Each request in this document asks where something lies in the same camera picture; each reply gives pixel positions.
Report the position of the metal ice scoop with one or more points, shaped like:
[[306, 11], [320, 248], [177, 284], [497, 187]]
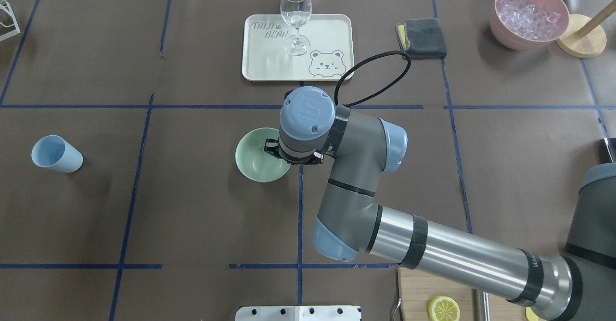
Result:
[[606, 151]]

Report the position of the grey folded cloth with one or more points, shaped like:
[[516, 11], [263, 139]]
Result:
[[421, 39]]

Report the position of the yellow plastic knife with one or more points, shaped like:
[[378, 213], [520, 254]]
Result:
[[531, 316]]

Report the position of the pink bowl of ice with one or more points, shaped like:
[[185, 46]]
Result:
[[527, 25]]

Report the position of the cream bear tray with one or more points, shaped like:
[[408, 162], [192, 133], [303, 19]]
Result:
[[271, 52]]

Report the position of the silver black knife handle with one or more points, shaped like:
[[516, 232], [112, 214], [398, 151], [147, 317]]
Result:
[[482, 306]]

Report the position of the wooden cutting board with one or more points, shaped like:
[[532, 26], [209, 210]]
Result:
[[417, 289]]

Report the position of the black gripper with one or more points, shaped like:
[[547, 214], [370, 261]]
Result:
[[271, 147]]

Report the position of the clear wine glass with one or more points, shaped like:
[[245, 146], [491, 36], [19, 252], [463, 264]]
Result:
[[296, 13]]

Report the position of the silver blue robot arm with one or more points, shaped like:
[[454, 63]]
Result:
[[577, 285]]

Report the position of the white cup rack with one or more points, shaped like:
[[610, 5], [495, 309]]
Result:
[[8, 21]]

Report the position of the wooden stand with base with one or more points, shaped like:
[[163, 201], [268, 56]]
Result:
[[584, 37]]

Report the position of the light blue plastic cup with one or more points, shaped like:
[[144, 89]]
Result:
[[54, 153]]

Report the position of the lemon slice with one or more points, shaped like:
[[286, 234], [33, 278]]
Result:
[[443, 308]]

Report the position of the green ceramic bowl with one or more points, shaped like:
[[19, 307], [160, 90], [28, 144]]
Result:
[[256, 164]]

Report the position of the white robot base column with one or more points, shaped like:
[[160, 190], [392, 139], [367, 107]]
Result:
[[299, 313]]

